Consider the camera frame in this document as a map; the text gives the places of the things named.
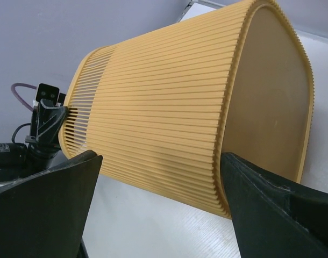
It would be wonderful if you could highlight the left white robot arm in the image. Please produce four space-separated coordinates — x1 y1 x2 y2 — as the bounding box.
0 99 69 184

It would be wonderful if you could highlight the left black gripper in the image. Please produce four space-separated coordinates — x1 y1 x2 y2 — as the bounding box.
25 99 68 167

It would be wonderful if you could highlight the yellow slotted basket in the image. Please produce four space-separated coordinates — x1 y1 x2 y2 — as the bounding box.
59 1 314 218

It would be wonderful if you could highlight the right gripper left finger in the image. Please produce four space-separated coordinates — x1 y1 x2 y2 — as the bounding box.
0 150 103 257

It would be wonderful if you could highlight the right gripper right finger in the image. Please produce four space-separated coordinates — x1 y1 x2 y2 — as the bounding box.
220 153 328 257

